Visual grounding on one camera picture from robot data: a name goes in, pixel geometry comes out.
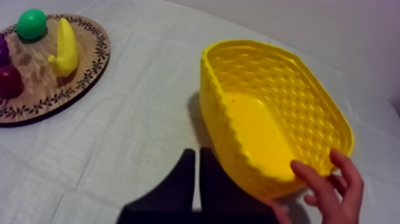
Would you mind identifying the small red fruit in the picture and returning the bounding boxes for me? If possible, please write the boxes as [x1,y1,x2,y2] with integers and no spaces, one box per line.
[0,65,24,99]

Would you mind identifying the purple toy grapes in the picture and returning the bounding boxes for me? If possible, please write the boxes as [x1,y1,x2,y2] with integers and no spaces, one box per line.
[0,32,12,67]

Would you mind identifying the person's hand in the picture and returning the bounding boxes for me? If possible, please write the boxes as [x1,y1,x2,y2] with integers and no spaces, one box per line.
[268,148,365,224]

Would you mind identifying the yellow toy banana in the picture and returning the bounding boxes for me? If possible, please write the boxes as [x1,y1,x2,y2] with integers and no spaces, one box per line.
[47,17,79,78]

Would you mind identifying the yellow plastic basket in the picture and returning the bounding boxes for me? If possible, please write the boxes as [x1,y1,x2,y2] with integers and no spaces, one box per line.
[199,39,355,201]

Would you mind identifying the green toy pear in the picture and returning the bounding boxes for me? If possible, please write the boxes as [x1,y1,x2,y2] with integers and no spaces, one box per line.
[16,8,48,41]

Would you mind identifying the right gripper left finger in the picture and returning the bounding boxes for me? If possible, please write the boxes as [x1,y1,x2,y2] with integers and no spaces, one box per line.
[117,148,201,224]

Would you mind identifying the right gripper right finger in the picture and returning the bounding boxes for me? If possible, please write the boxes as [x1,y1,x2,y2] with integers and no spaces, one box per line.
[197,147,279,224]

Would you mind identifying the round wooden board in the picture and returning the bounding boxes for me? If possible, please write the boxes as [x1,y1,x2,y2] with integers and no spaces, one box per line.
[0,14,112,127]

